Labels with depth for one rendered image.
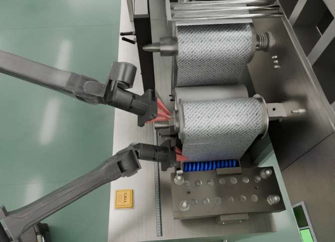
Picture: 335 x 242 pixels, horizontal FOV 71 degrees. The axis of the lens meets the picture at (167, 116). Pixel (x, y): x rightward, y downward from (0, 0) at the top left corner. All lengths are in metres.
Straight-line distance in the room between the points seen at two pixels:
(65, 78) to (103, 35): 2.39
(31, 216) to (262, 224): 0.81
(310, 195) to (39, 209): 0.72
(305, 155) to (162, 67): 0.90
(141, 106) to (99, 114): 1.67
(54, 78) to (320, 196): 0.75
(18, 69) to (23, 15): 3.01
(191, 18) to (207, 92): 0.26
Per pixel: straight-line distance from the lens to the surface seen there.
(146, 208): 1.03
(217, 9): 0.82
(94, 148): 2.17
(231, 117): 0.73
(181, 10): 0.80
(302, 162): 0.78
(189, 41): 0.79
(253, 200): 0.96
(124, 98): 0.65
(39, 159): 2.32
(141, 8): 0.84
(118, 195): 1.03
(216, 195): 0.92
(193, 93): 0.85
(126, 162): 0.77
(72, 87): 0.66
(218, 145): 0.83
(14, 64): 0.74
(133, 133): 1.15
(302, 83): 0.75
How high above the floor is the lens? 1.92
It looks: 59 degrees down
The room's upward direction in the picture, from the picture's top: straight up
